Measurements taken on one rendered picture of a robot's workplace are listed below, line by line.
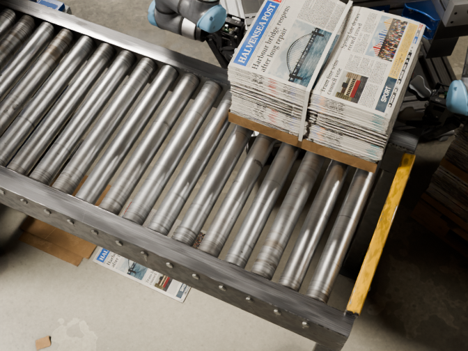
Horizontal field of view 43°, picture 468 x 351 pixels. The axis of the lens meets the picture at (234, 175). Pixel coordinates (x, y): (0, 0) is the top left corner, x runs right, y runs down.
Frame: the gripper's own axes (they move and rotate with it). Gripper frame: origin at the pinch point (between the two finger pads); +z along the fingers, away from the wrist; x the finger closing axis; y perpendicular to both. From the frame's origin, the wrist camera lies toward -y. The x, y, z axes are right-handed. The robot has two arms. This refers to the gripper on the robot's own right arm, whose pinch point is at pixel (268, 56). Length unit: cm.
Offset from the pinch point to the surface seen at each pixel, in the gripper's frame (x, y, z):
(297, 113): -24.2, 13.5, 17.1
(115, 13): 62, -80, -102
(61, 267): -57, -80, -53
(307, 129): -23.7, 8.1, 19.8
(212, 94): -17.5, -0.6, -8.2
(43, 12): -12, 0, -65
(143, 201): -53, 0, -9
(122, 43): -12.4, -0.1, -38.2
